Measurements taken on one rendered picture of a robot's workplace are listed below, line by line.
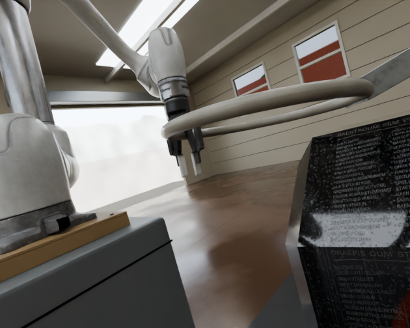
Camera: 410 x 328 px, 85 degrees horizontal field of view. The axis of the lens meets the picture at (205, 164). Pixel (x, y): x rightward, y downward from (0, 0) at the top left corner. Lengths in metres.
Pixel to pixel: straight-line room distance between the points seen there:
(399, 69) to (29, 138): 0.76
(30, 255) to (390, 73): 0.75
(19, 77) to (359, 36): 6.98
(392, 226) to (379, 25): 6.75
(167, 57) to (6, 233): 0.55
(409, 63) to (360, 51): 6.54
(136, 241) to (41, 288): 0.16
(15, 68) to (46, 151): 0.35
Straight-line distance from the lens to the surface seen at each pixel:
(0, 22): 0.94
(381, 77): 0.60
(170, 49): 0.71
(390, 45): 7.10
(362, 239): 0.61
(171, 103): 0.68
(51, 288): 0.46
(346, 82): 0.43
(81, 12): 0.83
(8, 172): 0.57
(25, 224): 0.57
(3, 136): 0.59
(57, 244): 0.51
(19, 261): 0.51
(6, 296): 0.46
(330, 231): 0.63
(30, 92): 0.84
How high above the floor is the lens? 0.91
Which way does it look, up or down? 2 degrees down
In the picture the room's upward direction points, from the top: 15 degrees counter-clockwise
